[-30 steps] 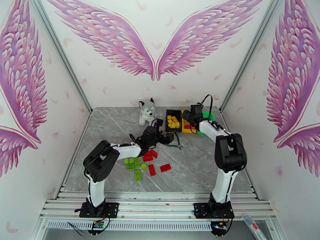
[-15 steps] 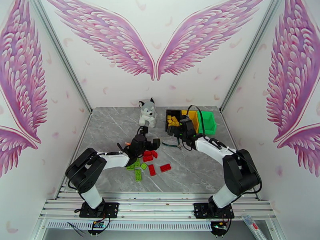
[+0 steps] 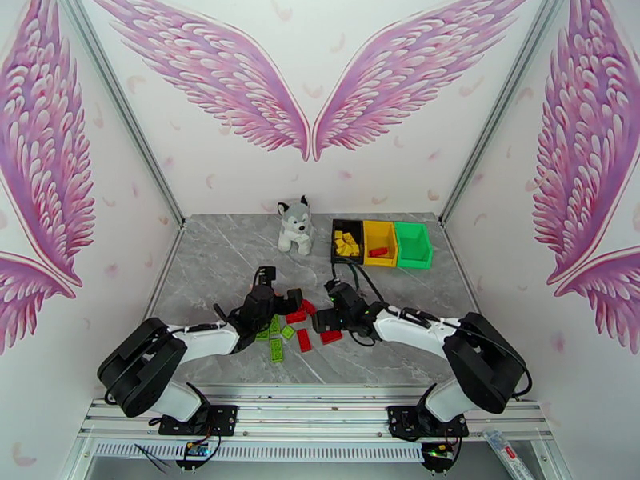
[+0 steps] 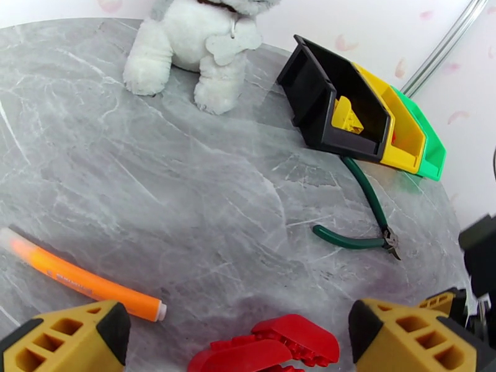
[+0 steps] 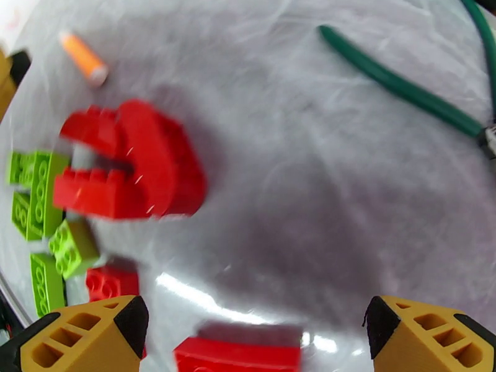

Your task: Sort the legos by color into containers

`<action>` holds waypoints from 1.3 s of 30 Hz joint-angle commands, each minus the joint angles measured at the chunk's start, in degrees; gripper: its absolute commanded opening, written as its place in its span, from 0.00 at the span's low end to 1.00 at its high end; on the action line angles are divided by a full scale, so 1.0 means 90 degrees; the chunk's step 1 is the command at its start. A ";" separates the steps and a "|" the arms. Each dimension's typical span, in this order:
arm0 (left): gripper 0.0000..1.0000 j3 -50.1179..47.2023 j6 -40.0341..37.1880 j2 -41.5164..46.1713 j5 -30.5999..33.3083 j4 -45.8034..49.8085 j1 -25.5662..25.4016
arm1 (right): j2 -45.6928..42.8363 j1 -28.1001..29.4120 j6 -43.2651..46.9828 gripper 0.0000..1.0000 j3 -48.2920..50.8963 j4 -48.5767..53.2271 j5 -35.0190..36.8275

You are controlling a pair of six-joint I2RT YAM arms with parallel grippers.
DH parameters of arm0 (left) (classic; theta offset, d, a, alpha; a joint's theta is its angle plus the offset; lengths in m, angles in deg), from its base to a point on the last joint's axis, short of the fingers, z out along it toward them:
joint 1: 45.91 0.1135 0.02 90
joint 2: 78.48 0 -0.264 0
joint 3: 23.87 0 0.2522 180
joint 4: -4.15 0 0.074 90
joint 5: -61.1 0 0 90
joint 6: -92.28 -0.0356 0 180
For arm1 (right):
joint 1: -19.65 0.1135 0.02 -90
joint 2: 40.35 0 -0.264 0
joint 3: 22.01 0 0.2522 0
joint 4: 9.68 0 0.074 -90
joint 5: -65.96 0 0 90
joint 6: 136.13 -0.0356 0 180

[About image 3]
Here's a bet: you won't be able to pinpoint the black plastic bin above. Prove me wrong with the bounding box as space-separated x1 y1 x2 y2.
330 218 367 266

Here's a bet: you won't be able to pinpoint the grey white husky plush toy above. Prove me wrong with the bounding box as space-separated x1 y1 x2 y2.
277 194 314 257

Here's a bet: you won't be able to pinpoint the yellow plastic bin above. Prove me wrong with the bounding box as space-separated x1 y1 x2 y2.
362 219 399 268

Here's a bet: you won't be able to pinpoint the green plastic bin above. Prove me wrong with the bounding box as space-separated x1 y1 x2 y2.
393 221 434 271

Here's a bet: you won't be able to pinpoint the aluminium left table edge trim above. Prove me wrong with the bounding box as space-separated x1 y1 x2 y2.
129 224 187 357

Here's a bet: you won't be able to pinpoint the black tweezers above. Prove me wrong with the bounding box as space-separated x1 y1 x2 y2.
134 443 177 473

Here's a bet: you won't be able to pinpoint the clear plastic packet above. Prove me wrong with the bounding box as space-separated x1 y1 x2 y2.
482 428 537 480

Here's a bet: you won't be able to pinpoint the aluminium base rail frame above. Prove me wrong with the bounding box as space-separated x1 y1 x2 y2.
74 383 556 467

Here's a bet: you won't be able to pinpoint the white slotted cable duct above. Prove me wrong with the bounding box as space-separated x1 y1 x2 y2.
92 441 426 463

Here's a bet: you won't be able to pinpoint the black right arm base cable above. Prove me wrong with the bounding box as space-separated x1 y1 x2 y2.
512 363 533 400

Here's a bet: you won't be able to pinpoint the aluminium left corner post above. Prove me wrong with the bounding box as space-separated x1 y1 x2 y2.
54 0 187 228

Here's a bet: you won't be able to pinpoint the aluminium corner post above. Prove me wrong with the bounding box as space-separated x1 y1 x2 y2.
438 0 557 226
54 0 187 228

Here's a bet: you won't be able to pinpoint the aluminium right corner post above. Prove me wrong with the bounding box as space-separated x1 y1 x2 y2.
438 0 557 226

